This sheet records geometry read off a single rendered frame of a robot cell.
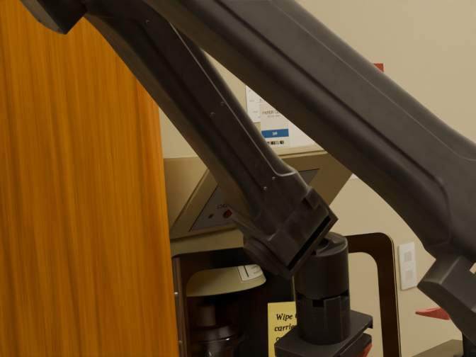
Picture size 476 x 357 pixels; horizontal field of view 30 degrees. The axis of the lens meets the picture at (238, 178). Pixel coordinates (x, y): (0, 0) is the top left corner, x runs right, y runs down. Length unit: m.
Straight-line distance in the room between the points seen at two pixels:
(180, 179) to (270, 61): 0.56
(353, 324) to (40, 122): 0.45
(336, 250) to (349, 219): 1.23
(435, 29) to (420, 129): 1.99
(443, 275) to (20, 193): 0.76
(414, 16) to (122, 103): 1.51
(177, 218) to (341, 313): 0.25
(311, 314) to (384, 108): 0.45
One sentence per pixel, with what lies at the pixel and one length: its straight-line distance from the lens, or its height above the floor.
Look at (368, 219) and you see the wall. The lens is 2.19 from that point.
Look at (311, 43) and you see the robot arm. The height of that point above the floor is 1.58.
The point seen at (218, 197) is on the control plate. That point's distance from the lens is 1.07.
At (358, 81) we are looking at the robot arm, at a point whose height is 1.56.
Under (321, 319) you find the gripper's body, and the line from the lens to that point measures 0.92.
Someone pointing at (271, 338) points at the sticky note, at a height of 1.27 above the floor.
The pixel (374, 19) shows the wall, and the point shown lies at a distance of 2.26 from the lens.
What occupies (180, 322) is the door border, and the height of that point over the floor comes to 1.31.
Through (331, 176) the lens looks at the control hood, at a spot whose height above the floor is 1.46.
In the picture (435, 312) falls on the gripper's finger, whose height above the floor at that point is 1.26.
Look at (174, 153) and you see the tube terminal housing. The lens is 1.13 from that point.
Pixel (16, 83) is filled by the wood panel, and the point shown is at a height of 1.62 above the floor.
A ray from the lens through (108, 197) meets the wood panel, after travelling 1.03.
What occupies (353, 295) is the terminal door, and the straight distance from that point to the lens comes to 1.18.
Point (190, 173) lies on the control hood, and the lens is 1.04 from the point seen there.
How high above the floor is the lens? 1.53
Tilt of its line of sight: 3 degrees down
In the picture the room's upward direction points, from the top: 4 degrees counter-clockwise
